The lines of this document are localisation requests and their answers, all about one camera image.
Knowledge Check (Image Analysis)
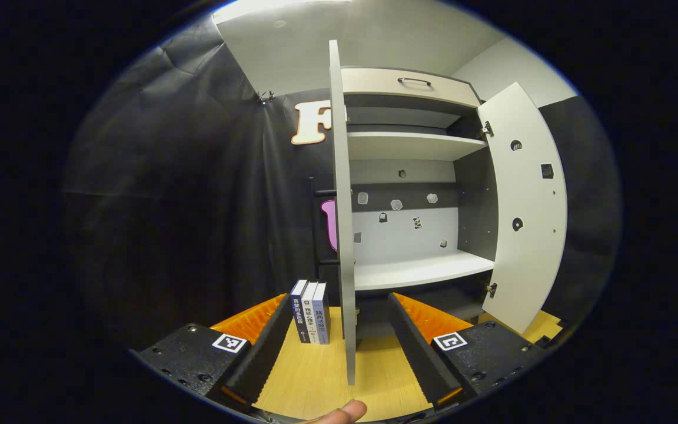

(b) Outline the black backdrop cloth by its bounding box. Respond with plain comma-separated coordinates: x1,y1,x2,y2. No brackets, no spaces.
62,18,623,354

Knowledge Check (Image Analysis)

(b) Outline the beige cabinet drawer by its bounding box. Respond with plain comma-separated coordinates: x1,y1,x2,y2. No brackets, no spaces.
340,67,481,109

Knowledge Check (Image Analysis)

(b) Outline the dark blue book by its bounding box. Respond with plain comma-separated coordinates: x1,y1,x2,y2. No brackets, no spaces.
290,280,311,345

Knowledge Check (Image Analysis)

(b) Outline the grey-blue book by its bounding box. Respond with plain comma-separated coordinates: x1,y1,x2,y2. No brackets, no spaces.
312,283,331,346

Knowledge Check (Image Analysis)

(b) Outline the beige double-door shoe cabinet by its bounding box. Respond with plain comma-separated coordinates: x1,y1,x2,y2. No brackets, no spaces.
339,67,499,340

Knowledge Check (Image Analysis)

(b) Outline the beige cabinet door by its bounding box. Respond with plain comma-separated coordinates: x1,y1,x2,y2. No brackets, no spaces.
328,40,358,387
477,82,569,336

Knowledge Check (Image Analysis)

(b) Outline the white cabinet shelf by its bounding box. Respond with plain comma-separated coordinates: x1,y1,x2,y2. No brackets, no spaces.
353,249,496,292
346,131,488,162

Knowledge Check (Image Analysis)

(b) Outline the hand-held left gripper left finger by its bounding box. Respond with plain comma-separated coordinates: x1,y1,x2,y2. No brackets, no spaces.
130,293,294,412

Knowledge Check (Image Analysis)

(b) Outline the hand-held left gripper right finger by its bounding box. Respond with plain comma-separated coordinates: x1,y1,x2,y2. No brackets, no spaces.
387,293,547,413

